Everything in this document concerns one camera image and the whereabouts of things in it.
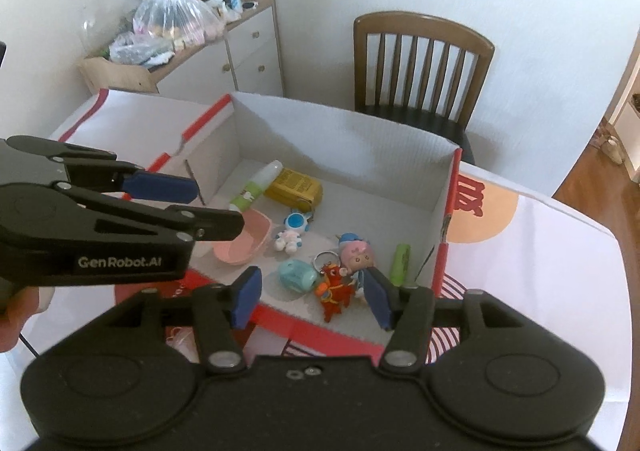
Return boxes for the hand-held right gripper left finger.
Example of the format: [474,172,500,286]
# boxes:
[112,267,264,376]

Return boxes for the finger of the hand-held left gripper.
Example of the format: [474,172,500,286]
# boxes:
[52,182,246,243]
[5,135,200,204]

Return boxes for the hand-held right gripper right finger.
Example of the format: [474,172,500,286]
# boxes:
[363,267,506,375]

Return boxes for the green cylindrical tube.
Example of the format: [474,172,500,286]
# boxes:
[389,244,412,287]

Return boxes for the pink plastic container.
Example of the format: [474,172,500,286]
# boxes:
[213,209,272,266]

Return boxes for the red orange horse keychain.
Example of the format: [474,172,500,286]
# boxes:
[313,250,359,325]

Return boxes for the pink-haired doll figure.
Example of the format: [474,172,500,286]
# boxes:
[337,231,377,283]

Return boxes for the teal rounded plastic toy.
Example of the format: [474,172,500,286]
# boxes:
[277,258,319,295]

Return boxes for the white green toothpaste tube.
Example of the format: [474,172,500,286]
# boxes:
[228,159,284,213]

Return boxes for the white blue astronaut keychain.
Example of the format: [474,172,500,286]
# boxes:
[273,211,314,253]

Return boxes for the small yellow box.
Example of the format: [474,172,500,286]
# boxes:
[263,168,324,208]

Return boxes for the red cardboard box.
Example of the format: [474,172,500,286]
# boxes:
[142,91,463,364]

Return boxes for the person's left hand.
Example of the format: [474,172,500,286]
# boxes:
[0,287,54,355]

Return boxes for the crumpled clear plastic bag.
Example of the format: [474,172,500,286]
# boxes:
[82,16,177,68]

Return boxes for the white wooden drawer cabinet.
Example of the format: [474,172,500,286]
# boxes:
[79,0,286,98]

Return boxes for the large clear plastic bag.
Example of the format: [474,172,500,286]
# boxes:
[116,0,229,49]

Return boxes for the brown wooden chair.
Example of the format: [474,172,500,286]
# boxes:
[352,11,496,165]

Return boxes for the white slippers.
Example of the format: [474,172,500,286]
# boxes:
[599,134,627,165]

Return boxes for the white shelf unit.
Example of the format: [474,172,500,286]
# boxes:
[614,90,640,183]

